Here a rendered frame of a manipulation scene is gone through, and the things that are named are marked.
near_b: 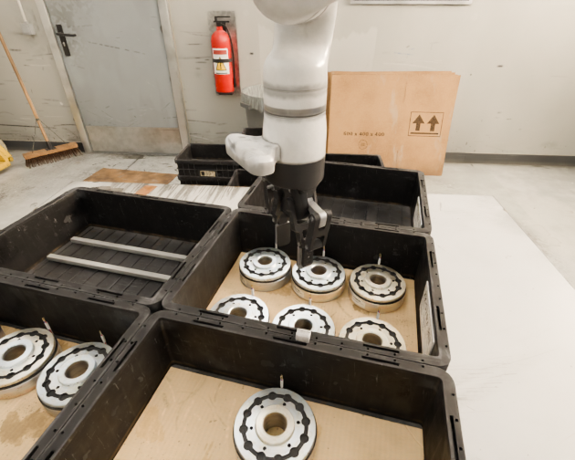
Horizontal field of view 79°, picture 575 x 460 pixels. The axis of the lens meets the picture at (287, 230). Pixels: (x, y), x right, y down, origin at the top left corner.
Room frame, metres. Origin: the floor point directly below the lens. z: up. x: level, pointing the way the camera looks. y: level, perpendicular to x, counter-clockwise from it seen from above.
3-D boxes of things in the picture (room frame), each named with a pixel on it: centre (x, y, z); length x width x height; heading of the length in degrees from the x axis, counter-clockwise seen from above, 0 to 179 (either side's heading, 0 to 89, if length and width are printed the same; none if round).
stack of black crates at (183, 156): (2.13, 0.48, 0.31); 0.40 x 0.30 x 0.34; 86
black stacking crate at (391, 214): (0.74, -0.12, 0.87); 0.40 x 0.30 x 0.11; 75
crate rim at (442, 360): (0.45, -0.04, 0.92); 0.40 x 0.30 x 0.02; 75
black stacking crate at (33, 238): (0.56, 0.34, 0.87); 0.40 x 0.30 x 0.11; 75
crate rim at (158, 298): (0.56, 0.34, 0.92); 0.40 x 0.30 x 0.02; 75
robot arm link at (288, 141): (0.40, 0.01, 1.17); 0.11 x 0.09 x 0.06; 120
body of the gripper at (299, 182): (0.41, -0.01, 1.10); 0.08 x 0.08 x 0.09
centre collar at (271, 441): (0.23, 0.02, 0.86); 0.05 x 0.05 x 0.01
